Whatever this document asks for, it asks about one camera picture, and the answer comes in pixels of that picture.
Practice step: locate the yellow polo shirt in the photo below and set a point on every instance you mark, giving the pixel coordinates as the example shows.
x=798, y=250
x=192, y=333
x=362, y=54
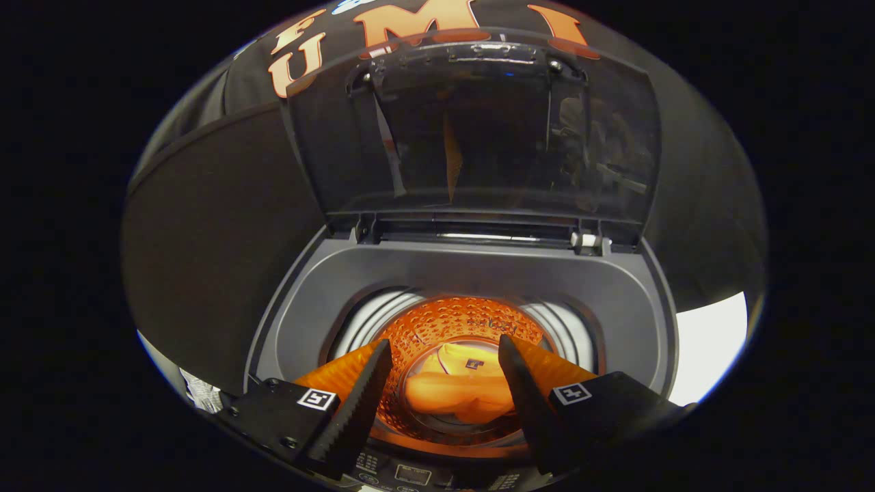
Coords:
x=451, y=396

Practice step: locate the dark washing machine lid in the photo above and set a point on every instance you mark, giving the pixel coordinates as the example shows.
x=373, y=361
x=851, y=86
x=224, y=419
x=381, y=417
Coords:
x=478, y=137

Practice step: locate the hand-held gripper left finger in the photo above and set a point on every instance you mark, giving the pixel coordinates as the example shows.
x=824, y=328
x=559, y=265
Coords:
x=359, y=410

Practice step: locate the white table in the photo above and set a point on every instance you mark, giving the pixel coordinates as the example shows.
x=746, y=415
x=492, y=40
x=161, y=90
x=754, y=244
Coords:
x=707, y=342

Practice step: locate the grey box stand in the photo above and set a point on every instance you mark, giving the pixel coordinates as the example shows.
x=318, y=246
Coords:
x=205, y=239

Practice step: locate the crumpled clear plastic bag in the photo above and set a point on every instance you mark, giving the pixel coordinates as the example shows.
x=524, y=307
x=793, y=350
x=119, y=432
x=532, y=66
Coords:
x=199, y=393

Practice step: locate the grey washing machine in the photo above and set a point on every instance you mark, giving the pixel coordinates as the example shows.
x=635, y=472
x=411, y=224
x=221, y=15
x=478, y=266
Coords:
x=478, y=270

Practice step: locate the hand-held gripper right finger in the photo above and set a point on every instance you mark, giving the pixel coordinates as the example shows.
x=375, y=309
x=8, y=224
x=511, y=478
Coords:
x=526, y=403

